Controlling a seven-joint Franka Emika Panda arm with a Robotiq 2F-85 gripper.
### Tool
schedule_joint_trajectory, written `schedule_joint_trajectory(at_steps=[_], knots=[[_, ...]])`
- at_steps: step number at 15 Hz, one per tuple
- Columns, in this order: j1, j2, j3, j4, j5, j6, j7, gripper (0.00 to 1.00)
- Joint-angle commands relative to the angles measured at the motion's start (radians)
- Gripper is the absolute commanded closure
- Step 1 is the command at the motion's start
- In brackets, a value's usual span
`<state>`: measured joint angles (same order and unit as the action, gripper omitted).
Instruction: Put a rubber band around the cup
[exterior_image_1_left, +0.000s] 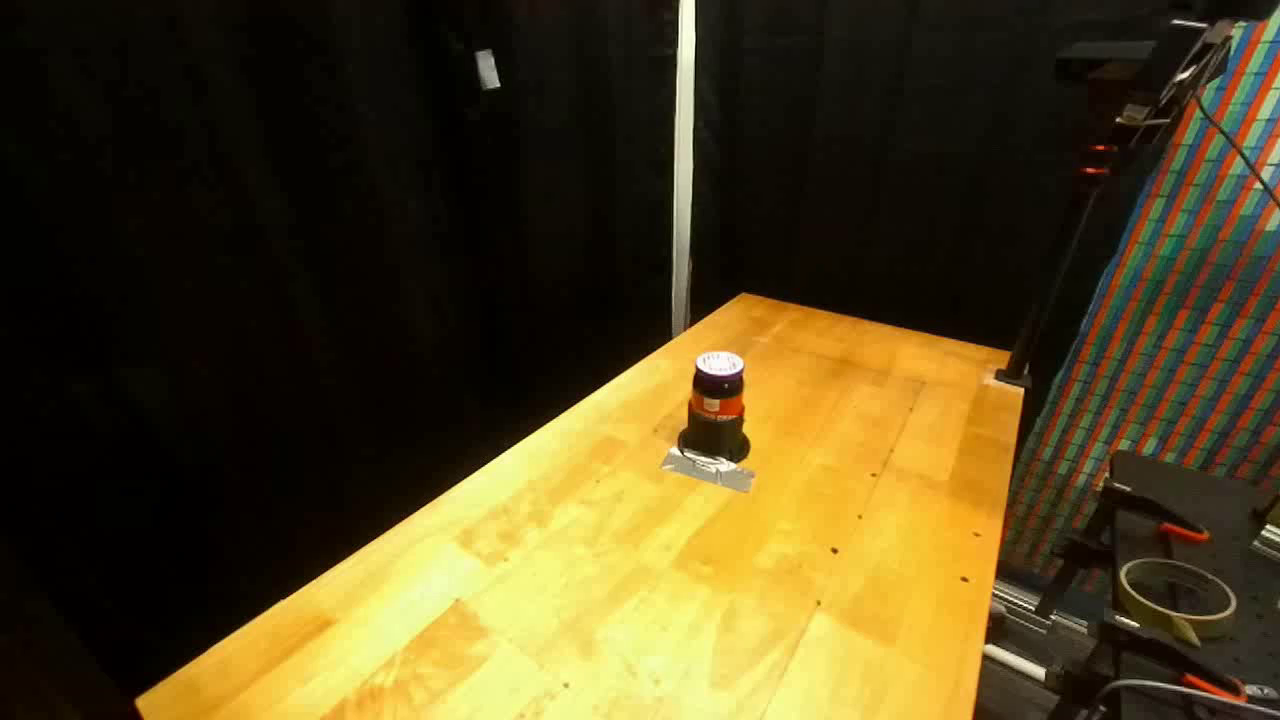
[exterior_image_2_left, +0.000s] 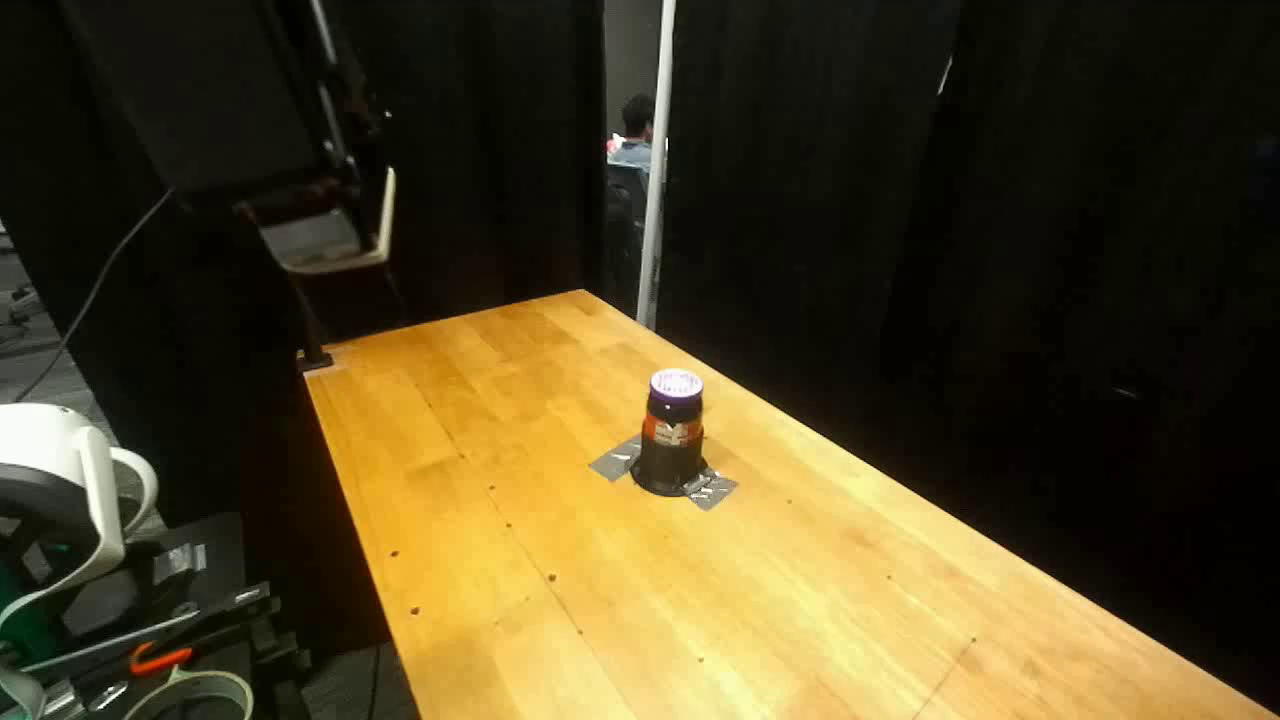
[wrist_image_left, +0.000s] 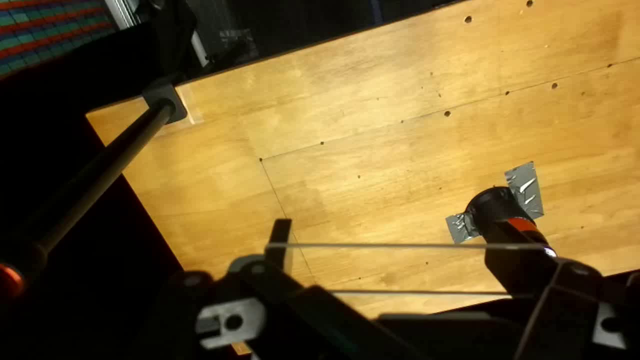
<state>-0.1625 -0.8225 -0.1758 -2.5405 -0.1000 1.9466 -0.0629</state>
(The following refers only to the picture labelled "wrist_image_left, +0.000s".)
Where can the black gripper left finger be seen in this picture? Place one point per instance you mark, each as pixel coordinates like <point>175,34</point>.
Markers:
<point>267,272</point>

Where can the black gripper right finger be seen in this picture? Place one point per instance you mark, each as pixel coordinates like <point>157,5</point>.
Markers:
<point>541,280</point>

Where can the grey pole base clamp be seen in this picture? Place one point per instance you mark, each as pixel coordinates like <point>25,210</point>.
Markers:
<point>167,94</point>

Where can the dark cup with orange band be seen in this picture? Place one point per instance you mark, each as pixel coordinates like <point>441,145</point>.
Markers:
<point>498,218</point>

